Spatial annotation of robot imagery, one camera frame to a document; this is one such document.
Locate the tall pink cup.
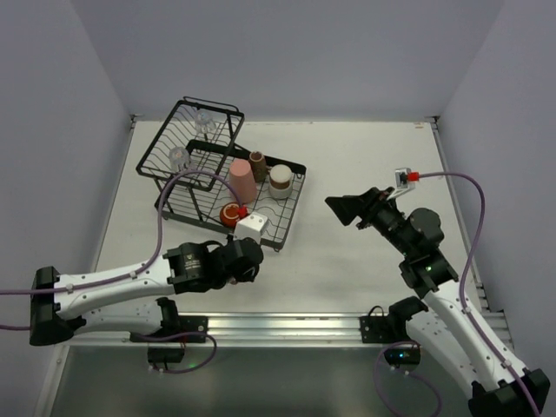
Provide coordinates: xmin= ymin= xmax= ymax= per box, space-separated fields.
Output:
xmin=229 ymin=159 xmax=257 ymax=204

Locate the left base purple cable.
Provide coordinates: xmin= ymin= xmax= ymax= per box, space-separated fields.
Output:
xmin=151 ymin=332 xmax=217 ymax=374

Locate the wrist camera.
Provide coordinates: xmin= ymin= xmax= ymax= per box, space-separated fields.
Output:
xmin=387 ymin=168 xmax=420 ymax=200
xmin=234 ymin=212 xmax=269 ymax=243

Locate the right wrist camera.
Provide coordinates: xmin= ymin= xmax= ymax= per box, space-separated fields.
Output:
xmin=387 ymin=168 xmax=420 ymax=200

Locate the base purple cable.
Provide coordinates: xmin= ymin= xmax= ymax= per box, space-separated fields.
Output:
xmin=151 ymin=332 xmax=217 ymax=374
xmin=374 ymin=342 xmax=445 ymax=414

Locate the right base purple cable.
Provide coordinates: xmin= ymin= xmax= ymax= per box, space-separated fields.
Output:
xmin=374 ymin=342 xmax=445 ymax=414

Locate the control box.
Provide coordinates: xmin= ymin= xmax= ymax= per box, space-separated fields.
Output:
xmin=147 ymin=347 xmax=185 ymax=368
xmin=383 ymin=347 xmax=421 ymax=371

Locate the brown mug with handle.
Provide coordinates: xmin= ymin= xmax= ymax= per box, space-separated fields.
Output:
xmin=248 ymin=151 xmax=268 ymax=183

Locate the right control box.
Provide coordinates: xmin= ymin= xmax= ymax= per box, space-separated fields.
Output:
xmin=383 ymin=347 xmax=421 ymax=371

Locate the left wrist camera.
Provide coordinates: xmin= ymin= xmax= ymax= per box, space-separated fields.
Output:
xmin=234 ymin=212 xmax=269 ymax=243

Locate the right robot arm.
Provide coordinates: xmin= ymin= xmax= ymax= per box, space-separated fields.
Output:
xmin=325 ymin=188 xmax=551 ymax=416

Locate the clear glass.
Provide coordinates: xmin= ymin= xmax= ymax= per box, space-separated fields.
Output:
xmin=169 ymin=147 xmax=195 ymax=173
xmin=195 ymin=109 xmax=216 ymax=135

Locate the black wire dish rack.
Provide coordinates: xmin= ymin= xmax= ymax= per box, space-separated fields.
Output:
xmin=136 ymin=96 xmax=307 ymax=253

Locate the left control box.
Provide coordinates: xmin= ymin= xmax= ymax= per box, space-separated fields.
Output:
xmin=147 ymin=347 xmax=185 ymax=368

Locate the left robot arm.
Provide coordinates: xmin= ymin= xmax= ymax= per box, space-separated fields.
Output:
xmin=30 ymin=238 xmax=263 ymax=347

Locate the red orange mug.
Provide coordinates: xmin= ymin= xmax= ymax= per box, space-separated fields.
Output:
xmin=219 ymin=202 xmax=242 ymax=228

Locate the aluminium mounting rail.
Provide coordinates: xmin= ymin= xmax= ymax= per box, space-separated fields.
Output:
xmin=33 ymin=310 xmax=513 ymax=417

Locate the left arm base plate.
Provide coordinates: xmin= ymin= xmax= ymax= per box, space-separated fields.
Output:
xmin=178 ymin=315 xmax=209 ymax=344

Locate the clear glass far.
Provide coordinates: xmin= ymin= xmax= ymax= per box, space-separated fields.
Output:
xmin=195 ymin=109 xmax=216 ymax=135

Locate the clear glass near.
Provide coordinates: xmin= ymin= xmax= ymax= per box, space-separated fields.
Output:
xmin=169 ymin=147 xmax=195 ymax=173

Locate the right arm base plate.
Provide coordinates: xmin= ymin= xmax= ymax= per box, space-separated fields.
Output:
xmin=358 ymin=313 xmax=418 ymax=344

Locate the white and brown cup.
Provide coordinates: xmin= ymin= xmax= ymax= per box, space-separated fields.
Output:
xmin=268 ymin=164 xmax=293 ymax=200

